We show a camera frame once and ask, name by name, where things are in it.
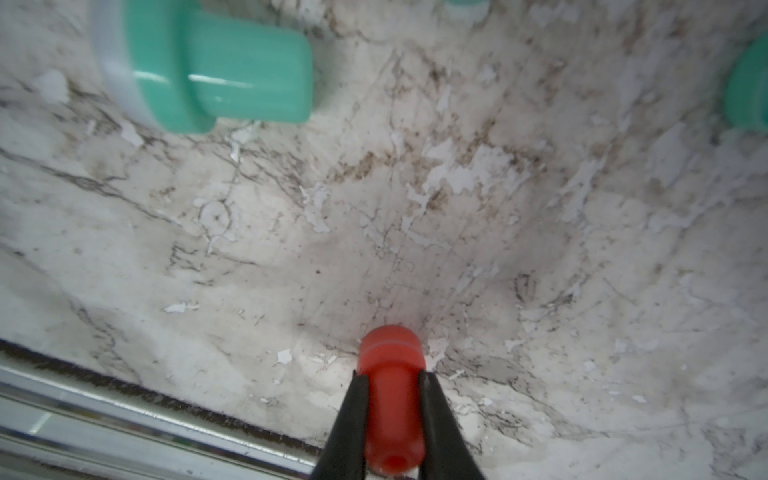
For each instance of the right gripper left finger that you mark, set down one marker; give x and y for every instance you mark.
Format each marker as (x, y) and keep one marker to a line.
(343, 457)

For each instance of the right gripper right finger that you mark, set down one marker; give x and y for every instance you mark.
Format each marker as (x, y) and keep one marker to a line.
(447, 456)

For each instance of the red stamp with picture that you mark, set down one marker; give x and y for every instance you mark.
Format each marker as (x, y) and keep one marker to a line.
(392, 358)

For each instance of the green stamp lower right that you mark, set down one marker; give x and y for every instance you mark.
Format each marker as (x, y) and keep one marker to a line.
(173, 66)

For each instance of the green stamp cap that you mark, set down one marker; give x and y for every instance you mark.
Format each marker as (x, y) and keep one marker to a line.
(467, 9)

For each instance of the green cap on edge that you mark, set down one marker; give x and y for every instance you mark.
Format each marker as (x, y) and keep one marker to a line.
(745, 94)

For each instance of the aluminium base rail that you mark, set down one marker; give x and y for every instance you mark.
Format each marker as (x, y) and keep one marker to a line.
(62, 421)

